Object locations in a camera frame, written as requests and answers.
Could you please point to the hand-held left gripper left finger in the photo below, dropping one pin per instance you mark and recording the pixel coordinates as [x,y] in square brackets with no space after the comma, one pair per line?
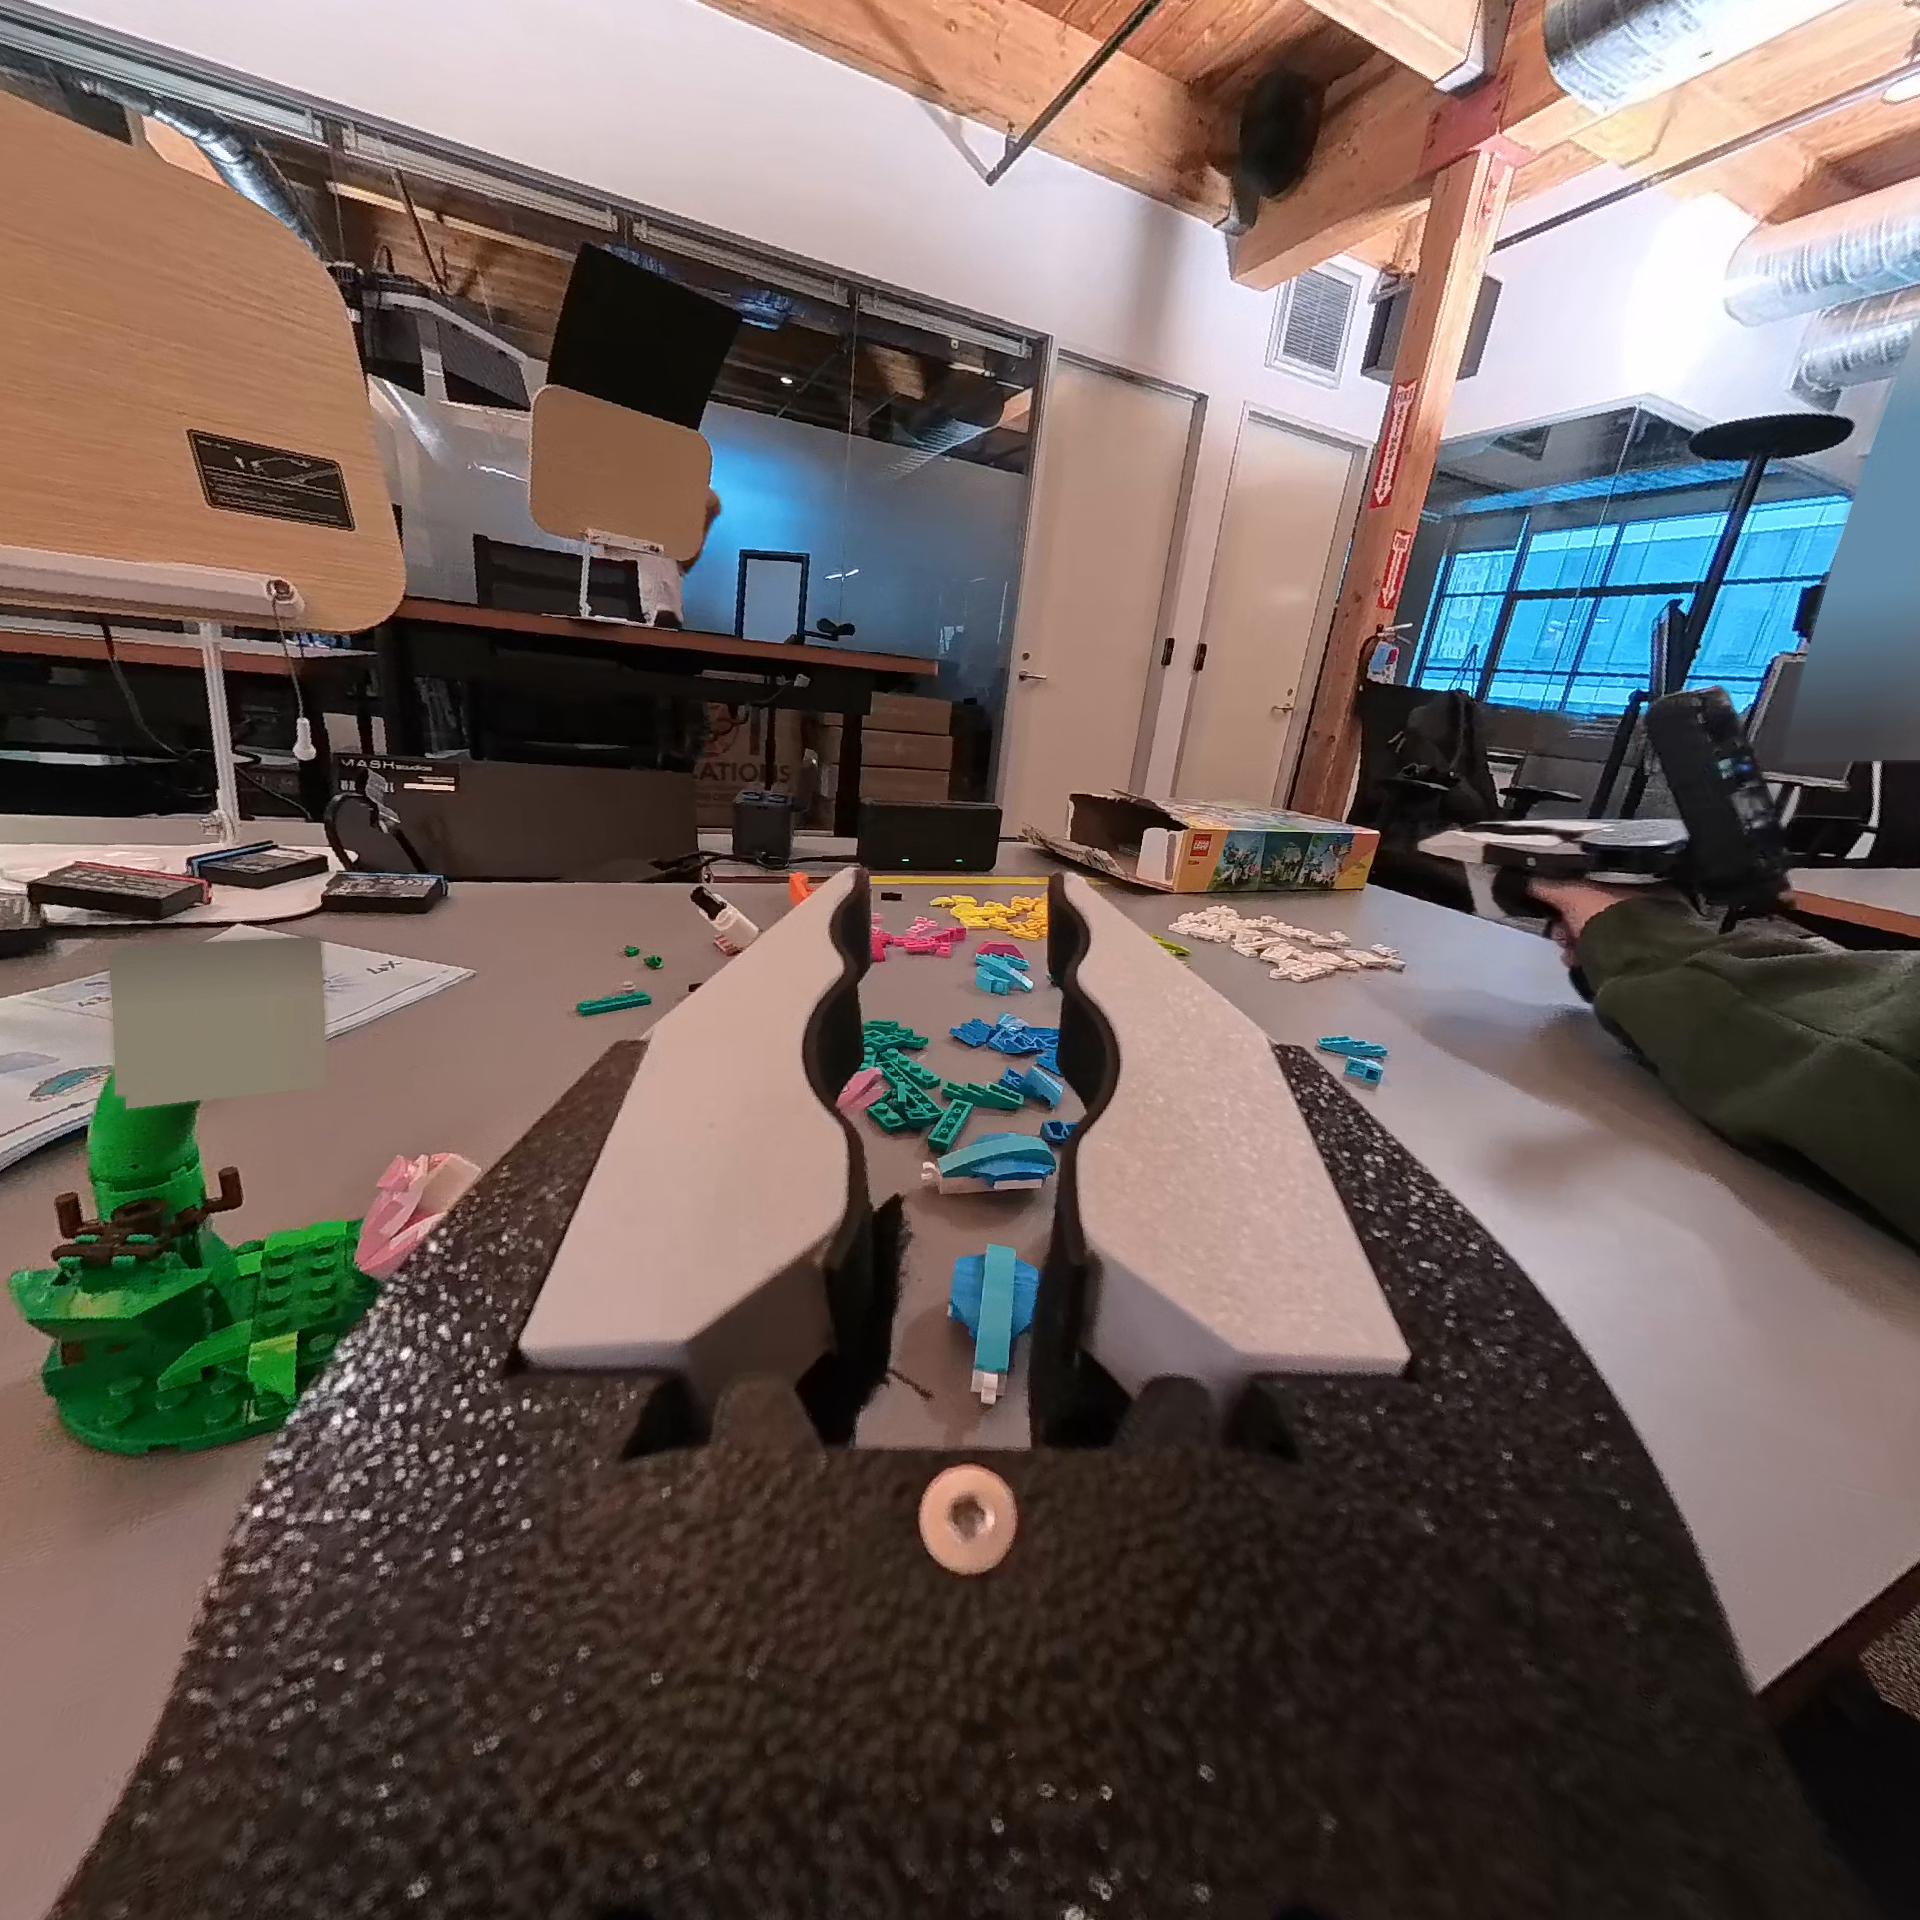
[695,1202]

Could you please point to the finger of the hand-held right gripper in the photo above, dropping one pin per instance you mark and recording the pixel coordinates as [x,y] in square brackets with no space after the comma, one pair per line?
[1452,848]

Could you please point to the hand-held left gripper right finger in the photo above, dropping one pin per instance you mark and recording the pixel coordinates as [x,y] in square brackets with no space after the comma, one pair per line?
[1234,1202]

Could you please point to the person's right forearm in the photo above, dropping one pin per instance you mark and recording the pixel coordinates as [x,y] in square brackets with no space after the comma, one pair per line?
[1770,1035]

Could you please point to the colourful lego box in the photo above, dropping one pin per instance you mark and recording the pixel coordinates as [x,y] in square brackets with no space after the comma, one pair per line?
[1264,852]

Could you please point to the pink curved lego piece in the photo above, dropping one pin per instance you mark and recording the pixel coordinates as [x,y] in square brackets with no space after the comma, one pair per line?
[861,1088]

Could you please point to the pile of white lego pieces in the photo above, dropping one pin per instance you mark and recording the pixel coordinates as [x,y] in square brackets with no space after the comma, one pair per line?
[1276,943]

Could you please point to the teal green lego plate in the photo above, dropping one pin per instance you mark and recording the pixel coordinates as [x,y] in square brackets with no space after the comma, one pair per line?
[619,1001]

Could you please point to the turquoise curved lego assembly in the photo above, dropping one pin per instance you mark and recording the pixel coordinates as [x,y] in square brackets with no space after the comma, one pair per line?
[999,1158]

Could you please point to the pile of teal green lego pieces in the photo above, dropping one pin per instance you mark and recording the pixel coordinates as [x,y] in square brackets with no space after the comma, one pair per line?
[900,1068]

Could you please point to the blue lego assembly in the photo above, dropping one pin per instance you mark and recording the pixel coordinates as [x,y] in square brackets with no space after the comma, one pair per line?
[991,1295]

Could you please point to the pink lego flower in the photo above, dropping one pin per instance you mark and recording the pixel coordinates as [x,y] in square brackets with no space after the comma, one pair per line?
[413,1202]

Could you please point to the pile of blue lego pieces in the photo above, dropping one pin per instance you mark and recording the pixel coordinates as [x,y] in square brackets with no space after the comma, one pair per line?
[1005,1035]

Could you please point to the pile of turquoise lego pieces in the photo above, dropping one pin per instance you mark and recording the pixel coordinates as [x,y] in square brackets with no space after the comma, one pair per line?
[999,972]

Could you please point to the pile of pink lego pieces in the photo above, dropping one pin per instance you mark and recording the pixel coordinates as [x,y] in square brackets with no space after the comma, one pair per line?
[916,940]

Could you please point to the lego instruction booklet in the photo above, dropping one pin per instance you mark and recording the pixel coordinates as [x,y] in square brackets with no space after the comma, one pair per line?
[392,985]

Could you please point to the pile of yellow lego pieces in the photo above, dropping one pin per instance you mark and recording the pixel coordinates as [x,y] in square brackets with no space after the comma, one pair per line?
[991,912]

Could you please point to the green lego plant build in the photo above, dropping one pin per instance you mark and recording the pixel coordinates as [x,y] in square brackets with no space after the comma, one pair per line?
[145,1159]

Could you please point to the person's right hand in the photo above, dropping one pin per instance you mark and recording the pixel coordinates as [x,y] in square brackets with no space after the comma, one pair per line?
[1570,909]

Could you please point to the black office chair with jacket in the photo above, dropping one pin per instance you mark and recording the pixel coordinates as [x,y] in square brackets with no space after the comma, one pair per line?
[1424,755]

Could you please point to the fire extinguisher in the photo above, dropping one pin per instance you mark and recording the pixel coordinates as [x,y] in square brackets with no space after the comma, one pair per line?
[1383,660]

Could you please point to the large grid window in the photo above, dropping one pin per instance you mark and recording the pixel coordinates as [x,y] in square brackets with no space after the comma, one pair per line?
[1573,601]

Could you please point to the small white figure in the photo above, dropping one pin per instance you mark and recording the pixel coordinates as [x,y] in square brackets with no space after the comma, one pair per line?
[726,929]

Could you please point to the red vertical sign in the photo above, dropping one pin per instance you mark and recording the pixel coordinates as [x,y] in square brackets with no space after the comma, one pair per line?
[1392,447]
[1400,570]

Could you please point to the grey door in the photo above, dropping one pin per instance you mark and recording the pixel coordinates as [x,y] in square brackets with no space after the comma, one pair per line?
[1103,601]
[1276,601]

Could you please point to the black floor lamp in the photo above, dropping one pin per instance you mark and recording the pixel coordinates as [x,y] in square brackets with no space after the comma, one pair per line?
[1770,434]

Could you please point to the small black device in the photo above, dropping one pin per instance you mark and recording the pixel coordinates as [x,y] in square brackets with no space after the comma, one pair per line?
[762,827]

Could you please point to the flat black battery pack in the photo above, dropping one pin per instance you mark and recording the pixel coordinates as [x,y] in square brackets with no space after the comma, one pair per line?
[385,892]
[117,889]
[266,862]

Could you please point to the black charger box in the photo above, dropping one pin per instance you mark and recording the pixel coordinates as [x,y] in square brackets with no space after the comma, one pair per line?
[931,831]

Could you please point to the stack of cardboard boxes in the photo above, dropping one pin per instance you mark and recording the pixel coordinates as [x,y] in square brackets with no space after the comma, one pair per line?
[911,745]

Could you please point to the white round mat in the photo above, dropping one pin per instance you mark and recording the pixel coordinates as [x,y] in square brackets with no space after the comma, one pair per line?
[252,900]

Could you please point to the long dark wooden desk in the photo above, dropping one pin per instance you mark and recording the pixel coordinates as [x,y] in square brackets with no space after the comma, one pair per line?
[661,626]

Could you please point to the small white board stand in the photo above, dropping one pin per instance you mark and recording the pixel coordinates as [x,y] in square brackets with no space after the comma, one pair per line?
[624,570]

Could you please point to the small wooden board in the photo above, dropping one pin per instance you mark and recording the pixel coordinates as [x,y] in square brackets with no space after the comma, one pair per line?
[624,464]

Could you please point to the metal ceiling hanger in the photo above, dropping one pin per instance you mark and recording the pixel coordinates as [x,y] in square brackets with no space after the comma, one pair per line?
[1080,83]

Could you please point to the black square panel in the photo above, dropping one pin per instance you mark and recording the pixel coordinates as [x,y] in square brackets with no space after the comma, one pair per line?
[647,327]

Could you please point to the tilted wooden tabletop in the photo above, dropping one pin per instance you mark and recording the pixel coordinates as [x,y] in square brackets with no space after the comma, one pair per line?
[161,346]

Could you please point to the wooden support post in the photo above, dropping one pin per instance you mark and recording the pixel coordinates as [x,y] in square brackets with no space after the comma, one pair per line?
[1405,497]

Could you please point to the silver ventilation duct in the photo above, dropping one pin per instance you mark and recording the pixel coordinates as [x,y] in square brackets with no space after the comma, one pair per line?
[1831,284]
[1724,47]

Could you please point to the black wall speaker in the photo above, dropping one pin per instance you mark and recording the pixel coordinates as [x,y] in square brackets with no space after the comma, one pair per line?
[1481,322]

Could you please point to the white wall vent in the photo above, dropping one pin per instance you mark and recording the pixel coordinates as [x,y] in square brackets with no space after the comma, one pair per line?
[1318,322]

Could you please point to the white table frame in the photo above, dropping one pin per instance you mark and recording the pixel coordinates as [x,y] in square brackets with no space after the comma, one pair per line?
[147,578]

